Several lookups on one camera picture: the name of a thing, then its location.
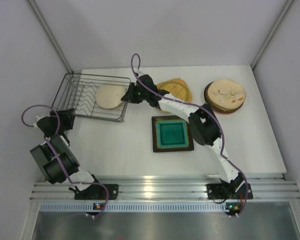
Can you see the dark square plate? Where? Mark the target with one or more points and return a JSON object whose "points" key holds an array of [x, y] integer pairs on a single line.
{"points": [[171, 134]]}

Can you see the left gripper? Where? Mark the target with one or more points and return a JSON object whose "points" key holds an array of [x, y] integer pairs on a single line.
{"points": [[65, 117]]}

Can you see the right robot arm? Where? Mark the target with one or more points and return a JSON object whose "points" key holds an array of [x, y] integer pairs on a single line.
{"points": [[204, 126]]}

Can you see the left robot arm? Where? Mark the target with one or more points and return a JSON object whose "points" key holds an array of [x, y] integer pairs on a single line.
{"points": [[55, 160]]}

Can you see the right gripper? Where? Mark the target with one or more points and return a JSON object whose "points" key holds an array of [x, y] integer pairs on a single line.
{"points": [[132, 97]]}

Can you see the orange woven square plate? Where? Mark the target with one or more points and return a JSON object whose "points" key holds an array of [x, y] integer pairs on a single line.
{"points": [[178, 88]]}

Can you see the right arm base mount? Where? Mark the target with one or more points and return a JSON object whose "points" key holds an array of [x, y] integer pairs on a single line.
{"points": [[223, 191]]}

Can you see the slotted cable duct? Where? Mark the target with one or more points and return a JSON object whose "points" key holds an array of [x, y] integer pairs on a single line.
{"points": [[139, 207]]}

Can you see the aluminium rail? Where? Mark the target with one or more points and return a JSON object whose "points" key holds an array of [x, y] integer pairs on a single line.
{"points": [[267, 188]]}

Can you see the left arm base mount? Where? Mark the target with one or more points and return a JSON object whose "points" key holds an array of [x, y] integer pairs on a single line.
{"points": [[96, 192]]}

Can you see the dark wire dish rack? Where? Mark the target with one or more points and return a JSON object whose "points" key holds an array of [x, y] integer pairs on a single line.
{"points": [[78, 90]]}

